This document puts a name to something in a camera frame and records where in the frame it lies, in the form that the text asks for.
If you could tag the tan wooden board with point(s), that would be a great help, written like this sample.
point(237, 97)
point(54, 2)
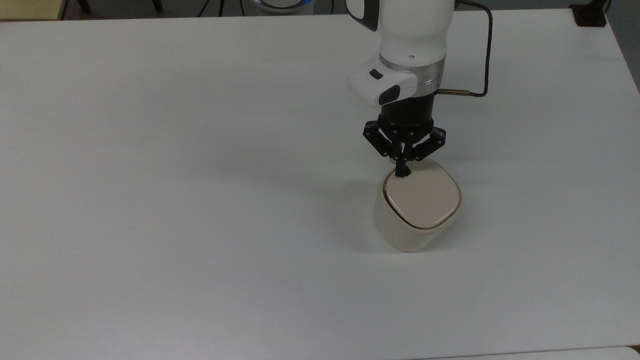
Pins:
point(30, 9)

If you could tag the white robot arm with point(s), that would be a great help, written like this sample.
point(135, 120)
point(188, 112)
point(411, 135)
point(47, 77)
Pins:
point(412, 35)

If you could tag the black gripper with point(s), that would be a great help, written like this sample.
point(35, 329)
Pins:
point(407, 115)

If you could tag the cream square ceramic cup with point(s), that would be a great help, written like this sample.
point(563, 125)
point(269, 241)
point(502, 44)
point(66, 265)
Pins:
point(417, 215)

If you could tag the black table clamp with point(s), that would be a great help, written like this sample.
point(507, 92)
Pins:
point(590, 14)

